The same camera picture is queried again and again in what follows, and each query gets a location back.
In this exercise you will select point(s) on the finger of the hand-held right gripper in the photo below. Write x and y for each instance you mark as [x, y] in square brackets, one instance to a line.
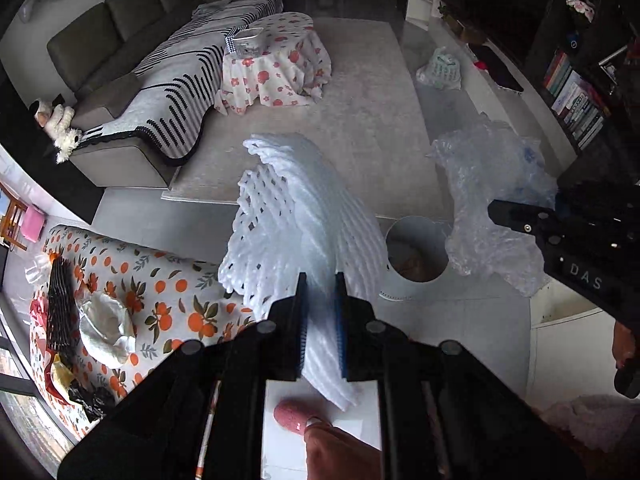
[520, 222]

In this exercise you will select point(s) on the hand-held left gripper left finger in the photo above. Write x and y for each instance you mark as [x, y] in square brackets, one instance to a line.
[302, 327]

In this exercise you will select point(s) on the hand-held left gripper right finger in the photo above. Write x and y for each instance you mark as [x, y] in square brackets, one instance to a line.
[341, 327]

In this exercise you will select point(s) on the clear bubble wrap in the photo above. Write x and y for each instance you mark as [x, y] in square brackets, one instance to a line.
[480, 170]

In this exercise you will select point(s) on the white round trash bin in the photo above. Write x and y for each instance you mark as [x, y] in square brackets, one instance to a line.
[400, 292]

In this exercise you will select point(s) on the white foam net sleeve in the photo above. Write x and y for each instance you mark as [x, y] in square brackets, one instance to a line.
[300, 210]

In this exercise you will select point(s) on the clear bottle with orange cap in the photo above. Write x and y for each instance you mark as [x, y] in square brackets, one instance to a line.
[39, 270]

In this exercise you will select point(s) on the person's right hand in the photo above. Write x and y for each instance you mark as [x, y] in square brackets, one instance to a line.
[622, 345]

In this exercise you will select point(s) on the pink slipper foot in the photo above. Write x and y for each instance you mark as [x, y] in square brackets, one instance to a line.
[280, 392]

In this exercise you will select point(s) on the pink slipper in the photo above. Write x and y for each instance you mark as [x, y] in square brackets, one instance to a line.
[295, 420]

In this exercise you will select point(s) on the person's leg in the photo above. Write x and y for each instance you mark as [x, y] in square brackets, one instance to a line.
[340, 455]

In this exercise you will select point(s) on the row of books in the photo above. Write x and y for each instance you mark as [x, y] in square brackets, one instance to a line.
[575, 100]

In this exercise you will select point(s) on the orange fruit tablecloth table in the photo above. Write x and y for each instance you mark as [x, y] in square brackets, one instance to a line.
[175, 280]

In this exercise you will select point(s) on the black cloth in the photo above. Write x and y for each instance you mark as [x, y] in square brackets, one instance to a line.
[500, 70]

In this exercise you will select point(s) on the pink fleece clothing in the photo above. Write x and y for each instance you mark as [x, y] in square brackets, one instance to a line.
[595, 417]

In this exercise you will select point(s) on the white green plastic bag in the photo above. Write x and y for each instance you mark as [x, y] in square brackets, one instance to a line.
[440, 70]

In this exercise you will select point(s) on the grey area rug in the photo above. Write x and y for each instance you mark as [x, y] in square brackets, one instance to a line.
[350, 125]

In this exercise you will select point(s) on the white crumpled paper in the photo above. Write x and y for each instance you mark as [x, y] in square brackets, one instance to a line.
[105, 327]

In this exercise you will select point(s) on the black plastic bag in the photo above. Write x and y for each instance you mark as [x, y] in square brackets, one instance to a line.
[92, 400]

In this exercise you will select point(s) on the pink flower bunch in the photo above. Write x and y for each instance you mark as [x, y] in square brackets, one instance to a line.
[581, 9]

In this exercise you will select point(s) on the black bookshelf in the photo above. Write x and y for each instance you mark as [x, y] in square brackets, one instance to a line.
[615, 20]

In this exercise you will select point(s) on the black honeycomb paper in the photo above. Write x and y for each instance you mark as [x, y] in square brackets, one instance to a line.
[62, 305]

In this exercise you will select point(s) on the yellow wrapper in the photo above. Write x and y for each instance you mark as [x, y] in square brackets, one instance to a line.
[61, 380]

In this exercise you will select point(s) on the red flower tablecloth table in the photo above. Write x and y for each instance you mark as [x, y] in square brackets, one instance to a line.
[285, 70]

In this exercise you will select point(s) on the black striped white blanket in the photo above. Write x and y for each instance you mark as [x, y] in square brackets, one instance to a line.
[170, 80]

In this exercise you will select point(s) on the pink stool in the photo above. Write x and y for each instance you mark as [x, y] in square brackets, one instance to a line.
[34, 224]

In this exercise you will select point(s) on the wooden chair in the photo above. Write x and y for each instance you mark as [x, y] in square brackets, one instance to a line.
[12, 220]

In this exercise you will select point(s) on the white plush dog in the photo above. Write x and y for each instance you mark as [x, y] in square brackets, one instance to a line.
[62, 127]

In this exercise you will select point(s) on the dark grey sofa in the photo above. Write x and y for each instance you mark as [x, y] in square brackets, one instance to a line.
[100, 45]

